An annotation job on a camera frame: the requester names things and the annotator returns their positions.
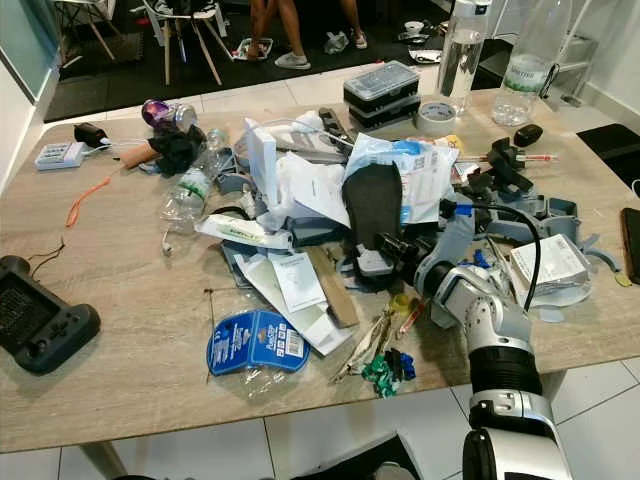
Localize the crushed clear plastic bottle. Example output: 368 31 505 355
160 128 229 257

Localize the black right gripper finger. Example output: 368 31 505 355
373 165 403 249
343 162 379 249

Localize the green and blue toy bundle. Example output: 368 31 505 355
363 350 417 399

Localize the brown cardboard strip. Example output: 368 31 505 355
305 247 361 329

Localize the white printed receipt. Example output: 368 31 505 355
265 252 329 313

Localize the orange strap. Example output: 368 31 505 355
65 175 110 228

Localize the large bottle with green label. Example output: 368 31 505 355
492 0 574 128

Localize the red and white pen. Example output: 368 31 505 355
455 152 559 165

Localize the grey printed plastic part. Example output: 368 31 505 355
510 195 583 247

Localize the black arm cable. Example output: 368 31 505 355
455 200 543 311

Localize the crushed purple can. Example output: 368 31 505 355
142 99 199 134

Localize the blue blister pack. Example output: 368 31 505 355
206 295 313 401

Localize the clear bag with blue print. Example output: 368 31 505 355
345 135 460 226

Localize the person's bare leg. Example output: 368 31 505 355
338 0 371 51

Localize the wooden leg chair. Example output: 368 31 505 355
135 0 233 87

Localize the black handheld remote controller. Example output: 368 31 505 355
0 255 102 376

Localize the black printed plastic part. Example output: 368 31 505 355
480 125 545 197

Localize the small yellow cap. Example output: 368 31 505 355
390 292 416 316

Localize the thin black wire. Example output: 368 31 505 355
28 238 67 280

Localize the black cloth glove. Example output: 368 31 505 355
150 125 207 179

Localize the black box with clear lid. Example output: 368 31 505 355
343 62 422 131

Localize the white printed carton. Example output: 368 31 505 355
510 233 594 301

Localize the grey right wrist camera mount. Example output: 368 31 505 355
415 212 479 301

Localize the person with white shoe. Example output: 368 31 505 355
245 0 313 71

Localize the thin dark stick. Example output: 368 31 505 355
204 288 218 381

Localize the white tube with green print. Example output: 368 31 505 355
195 213 293 251

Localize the white paper envelope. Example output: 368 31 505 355
238 250 356 357

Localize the large black rug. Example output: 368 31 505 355
45 0 453 123

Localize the white tape roll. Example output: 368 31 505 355
415 101 459 135

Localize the tan wooden handle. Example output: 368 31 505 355
120 142 161 170

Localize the black plug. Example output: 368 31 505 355
73 122 110 149

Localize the slim clear water bottle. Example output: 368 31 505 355
438 0 492 114

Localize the silver foil wrapper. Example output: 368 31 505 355
330 310 391 383

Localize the black robot leg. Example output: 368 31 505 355
290 430 423 480

